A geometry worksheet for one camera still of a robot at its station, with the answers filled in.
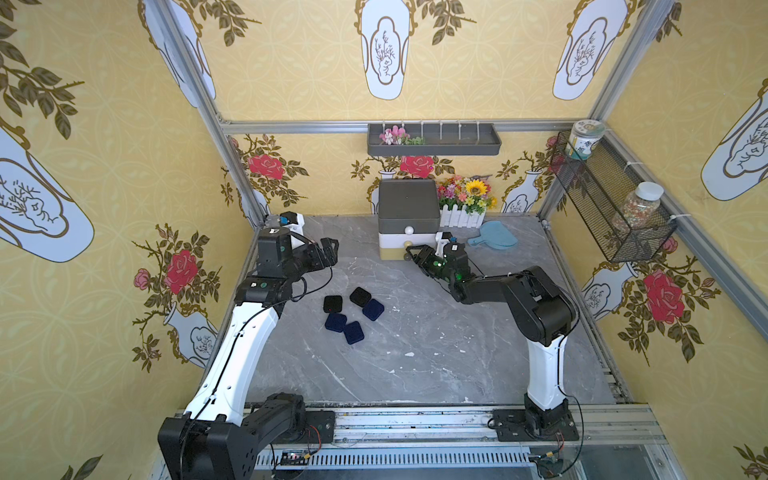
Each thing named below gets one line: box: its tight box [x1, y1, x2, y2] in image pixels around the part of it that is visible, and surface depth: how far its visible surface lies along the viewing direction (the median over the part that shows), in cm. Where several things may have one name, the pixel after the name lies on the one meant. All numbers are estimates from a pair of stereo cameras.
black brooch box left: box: [323, 295, 343, 313], surface depth 100 cm
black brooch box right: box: [349, 287, 372, 307], surface depth 99 cm
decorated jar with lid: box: [566, 119, 606, 160], surface depth 87 cm
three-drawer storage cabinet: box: [378, 179, 441, 261], surface depth 99 cm
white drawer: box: [379, 232, 437, 249], surface depth 101 cm
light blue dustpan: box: [467, 220, 518, 249], surface depth 119 cm
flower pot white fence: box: [437, 175, 497, 229], surface depth 109 cm
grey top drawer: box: [379, 218, 441, 235], surface depth 97 cm
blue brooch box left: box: [324, 313, 347, 333], surface depth 94 cm
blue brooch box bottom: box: [344, 321, 365, 345], surface depth 92 cm
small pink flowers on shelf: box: [379, 125, 425, 146], surface depth 89 cm
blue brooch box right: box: [362, 298, 385, 321], surface depth 96 cm
